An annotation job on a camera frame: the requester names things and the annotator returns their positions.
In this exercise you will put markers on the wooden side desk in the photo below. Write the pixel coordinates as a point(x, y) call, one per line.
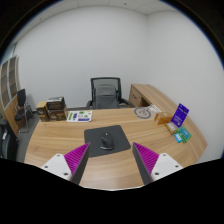
point(146, 95)

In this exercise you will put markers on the white sticker sheet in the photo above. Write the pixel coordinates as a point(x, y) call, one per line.
point(79, 116)

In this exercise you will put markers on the black visitor chair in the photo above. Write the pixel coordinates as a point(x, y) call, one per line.
point(21, 98)

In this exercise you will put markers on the dark grey mouse pad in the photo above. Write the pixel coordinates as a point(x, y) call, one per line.
point(91, 141)

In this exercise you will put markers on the tan flat box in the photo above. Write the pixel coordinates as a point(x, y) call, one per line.
point(171, 128)

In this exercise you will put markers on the white paper sheet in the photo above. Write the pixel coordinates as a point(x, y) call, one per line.
point(155, 108)

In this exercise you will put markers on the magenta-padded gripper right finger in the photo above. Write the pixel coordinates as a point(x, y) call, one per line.
point(163, 165)

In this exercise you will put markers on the green flat box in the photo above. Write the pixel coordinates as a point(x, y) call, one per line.
point(184, 134)

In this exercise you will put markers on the round grey disc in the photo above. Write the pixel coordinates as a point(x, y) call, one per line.
point(142, 113)

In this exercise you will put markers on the purple sign card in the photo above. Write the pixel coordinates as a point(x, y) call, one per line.
point(179, 115)

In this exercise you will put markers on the wide brown cardboard box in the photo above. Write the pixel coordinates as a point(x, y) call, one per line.
point(57, 115)

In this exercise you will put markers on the orange-brown small box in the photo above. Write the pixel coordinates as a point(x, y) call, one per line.
point(162, 118)

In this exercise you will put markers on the black cardboard box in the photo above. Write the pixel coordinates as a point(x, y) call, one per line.
point(55, 103)

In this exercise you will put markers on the black computer mouse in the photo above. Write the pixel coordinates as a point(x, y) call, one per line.
point(107, 141)

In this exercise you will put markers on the black leather armchair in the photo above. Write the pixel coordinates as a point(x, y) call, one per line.
point(7, 143)

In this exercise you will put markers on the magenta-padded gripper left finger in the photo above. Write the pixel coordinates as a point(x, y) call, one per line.
point(60, 165)

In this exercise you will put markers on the black mesh office chair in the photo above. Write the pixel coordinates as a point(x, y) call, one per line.
point(105, 80)

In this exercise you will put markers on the grey backpack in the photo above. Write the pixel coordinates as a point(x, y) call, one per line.
point(106, 96)

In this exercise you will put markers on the wooden shelf unit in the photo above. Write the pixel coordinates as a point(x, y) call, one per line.
point(8, 86)

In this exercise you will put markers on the small teal box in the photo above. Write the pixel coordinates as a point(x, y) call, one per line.
point(178, 138)

